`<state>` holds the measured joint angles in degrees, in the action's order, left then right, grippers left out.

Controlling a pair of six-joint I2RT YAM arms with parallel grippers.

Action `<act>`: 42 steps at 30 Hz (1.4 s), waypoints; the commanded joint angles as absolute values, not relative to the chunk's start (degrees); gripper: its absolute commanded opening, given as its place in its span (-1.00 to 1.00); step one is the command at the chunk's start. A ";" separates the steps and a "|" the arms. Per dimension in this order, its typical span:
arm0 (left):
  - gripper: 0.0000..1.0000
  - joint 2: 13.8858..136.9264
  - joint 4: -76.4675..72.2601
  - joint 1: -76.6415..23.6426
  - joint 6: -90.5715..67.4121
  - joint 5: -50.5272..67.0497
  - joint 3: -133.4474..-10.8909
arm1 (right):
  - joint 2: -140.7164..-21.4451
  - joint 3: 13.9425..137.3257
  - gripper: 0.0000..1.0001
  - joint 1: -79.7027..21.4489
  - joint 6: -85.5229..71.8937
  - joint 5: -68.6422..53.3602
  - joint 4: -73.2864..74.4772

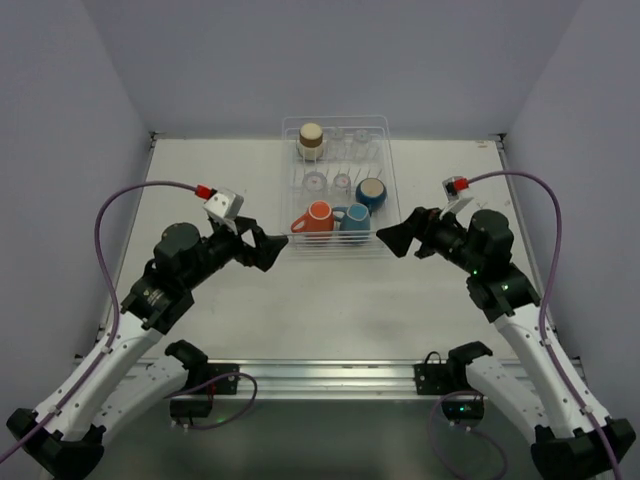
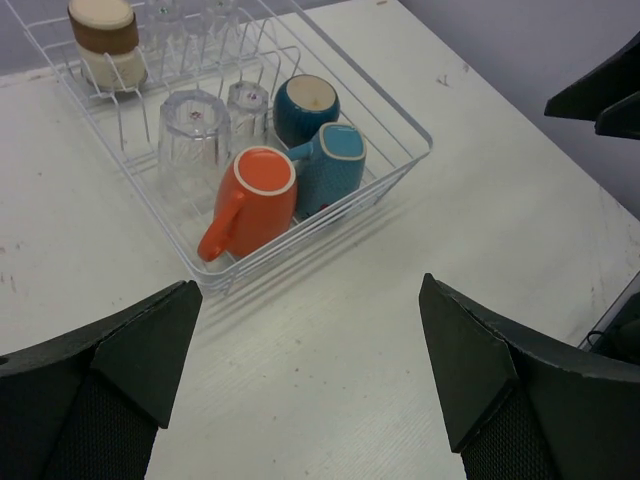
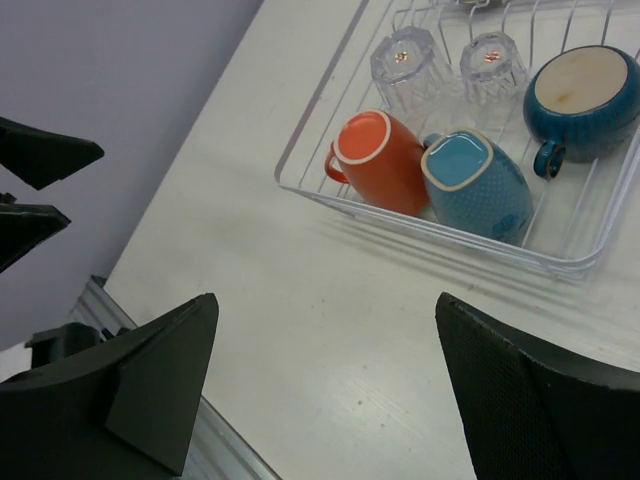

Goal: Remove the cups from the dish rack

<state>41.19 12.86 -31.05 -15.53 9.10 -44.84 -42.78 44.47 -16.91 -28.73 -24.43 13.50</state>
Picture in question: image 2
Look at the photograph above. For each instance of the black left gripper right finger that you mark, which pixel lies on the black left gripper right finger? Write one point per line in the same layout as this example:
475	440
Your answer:
518	404

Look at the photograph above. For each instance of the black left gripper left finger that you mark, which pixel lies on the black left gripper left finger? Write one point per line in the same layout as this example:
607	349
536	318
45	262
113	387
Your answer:
88	404

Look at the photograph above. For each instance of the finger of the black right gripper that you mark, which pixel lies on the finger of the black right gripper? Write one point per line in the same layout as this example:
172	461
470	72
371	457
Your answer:
620	120
608	83

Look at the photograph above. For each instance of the orange ceramic mug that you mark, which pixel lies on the orange ceramic mug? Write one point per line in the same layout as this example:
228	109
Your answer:
254	205

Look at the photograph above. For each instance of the light blue textured mug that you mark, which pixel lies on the light blue textured mug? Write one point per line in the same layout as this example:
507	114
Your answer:
328	167

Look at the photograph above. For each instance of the large clear glass tumbler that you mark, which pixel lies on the large clear glass tumbler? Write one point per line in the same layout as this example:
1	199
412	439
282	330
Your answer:
193	146

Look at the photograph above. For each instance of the dark blue ribbed mug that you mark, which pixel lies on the dark blue ribbed mug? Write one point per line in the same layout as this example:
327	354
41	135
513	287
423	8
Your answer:
302	104

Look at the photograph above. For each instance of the small clear glass cup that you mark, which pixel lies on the small clear glass cup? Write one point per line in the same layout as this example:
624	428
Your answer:
248	106

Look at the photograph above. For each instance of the beige and brown ceramic cup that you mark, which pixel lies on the beige and brown ceramic cup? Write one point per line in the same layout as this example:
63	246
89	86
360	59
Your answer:
106	36

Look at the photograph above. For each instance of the clear glass back left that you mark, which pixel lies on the clear glass back left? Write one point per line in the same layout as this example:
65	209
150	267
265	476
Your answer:
164	26

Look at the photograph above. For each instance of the clear glass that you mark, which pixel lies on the clear glass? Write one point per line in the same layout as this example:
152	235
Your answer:
219	24
164	26

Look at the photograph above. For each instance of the clear glass back right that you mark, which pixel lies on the clear glass back right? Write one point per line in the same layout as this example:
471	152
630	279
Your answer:
219	24

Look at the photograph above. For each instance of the aluminium mounting rail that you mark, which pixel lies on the aluminium mounting rail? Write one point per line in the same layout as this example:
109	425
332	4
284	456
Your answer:
597	335

